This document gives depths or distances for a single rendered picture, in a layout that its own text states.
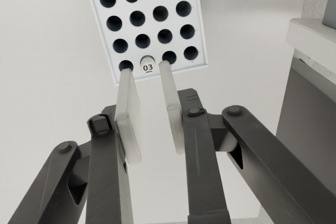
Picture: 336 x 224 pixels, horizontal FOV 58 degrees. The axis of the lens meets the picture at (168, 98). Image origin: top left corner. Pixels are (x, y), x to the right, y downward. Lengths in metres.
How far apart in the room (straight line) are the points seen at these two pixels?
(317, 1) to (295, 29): 0.98
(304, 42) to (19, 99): 0.26
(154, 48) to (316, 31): 0.12
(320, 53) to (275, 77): 0.13
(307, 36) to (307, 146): 0.55
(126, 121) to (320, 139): 0.62
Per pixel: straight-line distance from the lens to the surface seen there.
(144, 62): 0.25
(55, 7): 0.30
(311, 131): 0.76
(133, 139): 0.16
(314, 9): 1.22
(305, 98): 0.82
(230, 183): 0.40
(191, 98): 0.17
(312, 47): 0.22
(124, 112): 0.16
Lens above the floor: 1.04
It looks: 63 degrees down
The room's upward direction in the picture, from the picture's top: 169 degrees clockwise
